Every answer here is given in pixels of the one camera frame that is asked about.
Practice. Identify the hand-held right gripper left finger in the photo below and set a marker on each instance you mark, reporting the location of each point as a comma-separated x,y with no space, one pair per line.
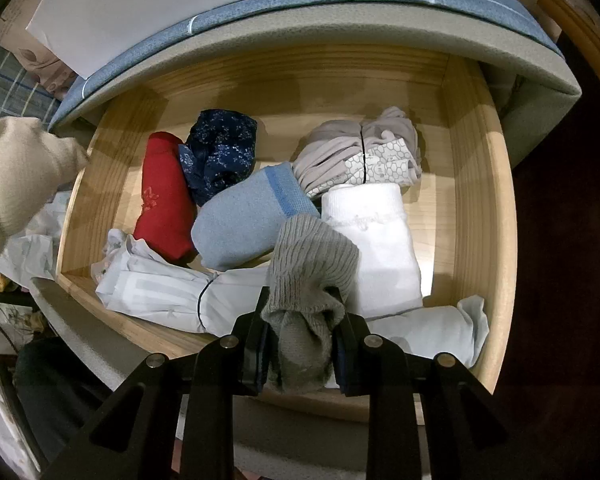
254,360

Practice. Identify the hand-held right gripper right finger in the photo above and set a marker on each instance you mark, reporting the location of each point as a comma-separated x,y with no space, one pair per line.
345,365

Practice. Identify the grey ribbed sock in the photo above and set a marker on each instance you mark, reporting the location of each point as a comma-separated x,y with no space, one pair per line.
305,270

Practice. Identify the navy floral underwear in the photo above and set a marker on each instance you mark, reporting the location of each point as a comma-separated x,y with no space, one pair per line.
220,145

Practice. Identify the wooden drawer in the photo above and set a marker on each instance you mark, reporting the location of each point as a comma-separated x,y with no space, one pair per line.
290,95

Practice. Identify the pale blue rolled underwear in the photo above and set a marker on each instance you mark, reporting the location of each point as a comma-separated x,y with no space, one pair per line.
430,330

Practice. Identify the white banded underwear bundle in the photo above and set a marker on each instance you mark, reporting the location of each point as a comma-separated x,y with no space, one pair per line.
155,285

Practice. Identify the light blue rolled underwear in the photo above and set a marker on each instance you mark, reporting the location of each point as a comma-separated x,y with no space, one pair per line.
240,225

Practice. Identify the red rolled underwear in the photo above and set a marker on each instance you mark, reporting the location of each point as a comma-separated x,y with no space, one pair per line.
162,200

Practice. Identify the beige patterned underwear bundle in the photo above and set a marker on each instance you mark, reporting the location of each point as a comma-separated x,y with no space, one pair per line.
330,150

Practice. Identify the dark cloth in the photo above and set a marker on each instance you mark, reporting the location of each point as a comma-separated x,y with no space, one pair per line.
65,395

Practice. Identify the white crumpled cloth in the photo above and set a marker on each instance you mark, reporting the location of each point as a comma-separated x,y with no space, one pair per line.
30,250

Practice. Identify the pale printed cloth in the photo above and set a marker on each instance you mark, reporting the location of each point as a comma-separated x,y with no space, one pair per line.
5,320

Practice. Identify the yellow cloth item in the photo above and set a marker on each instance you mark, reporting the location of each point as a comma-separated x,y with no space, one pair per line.
2,282

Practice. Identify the white shoe box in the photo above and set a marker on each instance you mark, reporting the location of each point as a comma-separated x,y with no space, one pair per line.
155,10

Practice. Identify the grey plaid blanket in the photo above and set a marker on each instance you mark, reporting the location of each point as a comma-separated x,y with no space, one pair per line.
5,80

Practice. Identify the wooden bed frame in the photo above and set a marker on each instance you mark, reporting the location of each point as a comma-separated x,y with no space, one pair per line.
580,35

